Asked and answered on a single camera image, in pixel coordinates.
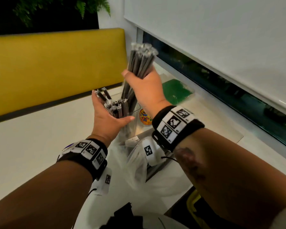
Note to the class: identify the person's left hand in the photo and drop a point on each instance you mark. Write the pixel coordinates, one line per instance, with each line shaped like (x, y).
(104, 126)

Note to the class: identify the person's right hand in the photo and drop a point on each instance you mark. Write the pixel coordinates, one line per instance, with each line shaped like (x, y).
(147, 92)

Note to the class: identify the clear cup with colourful sticker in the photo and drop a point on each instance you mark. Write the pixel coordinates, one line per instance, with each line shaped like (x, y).
(145, 119)

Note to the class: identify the clear square plastic container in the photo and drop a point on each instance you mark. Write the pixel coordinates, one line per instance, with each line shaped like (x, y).
(131, 131)

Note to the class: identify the pack of green straws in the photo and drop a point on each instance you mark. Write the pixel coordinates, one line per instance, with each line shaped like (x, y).
(176, 91)

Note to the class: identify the bundle of gray straws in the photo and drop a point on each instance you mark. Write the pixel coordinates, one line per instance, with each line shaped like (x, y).
(140, 59)

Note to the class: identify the clear plastic bag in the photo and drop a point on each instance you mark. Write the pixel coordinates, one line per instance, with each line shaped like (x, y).
(166, 183)

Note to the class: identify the person's left forearm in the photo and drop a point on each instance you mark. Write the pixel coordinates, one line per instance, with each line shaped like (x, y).
(38, 197)

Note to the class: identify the person's right forearm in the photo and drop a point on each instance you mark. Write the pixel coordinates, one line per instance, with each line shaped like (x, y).
(236, 178)

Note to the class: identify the purple round sticker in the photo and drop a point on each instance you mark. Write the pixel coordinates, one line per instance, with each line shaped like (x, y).
(68, 146)

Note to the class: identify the black marker band right wrist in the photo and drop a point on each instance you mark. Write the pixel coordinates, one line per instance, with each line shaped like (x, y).
(178, 124)

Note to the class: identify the yellow bench backrest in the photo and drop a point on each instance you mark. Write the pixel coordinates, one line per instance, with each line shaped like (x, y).
(50, 69)

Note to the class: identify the white roller blind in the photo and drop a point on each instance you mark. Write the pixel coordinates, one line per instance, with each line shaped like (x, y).
(217, 33)

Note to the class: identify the black planter box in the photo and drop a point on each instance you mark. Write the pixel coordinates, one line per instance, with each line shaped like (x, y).
(50, 23)

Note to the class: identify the yellow chair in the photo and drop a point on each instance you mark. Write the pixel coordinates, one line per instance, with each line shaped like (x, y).
(191, 205)

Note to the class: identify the green fern plant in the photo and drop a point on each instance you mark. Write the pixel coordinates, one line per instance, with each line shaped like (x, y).
(38, 7)

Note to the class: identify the white shirt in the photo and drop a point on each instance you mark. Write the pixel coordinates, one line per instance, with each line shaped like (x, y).
(284, 219)

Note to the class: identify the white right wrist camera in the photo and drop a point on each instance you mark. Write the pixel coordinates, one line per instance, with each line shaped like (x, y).
(149, 150)

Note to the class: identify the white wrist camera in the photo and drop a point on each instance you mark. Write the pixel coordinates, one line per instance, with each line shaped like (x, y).
(104, 183)
(149, 150)

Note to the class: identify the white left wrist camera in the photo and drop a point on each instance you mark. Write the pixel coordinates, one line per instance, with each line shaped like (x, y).
(104, 183)

